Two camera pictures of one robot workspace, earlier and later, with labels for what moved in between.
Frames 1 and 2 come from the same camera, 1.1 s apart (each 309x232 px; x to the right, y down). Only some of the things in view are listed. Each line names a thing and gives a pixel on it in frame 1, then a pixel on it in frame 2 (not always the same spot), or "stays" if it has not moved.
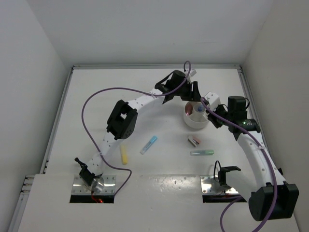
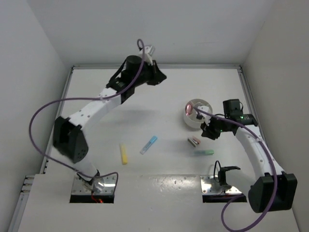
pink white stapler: [194, 140] stays
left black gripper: [193, 95] to [157, 76]
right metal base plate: [209, 185] stays
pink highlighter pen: [189, 108] stays
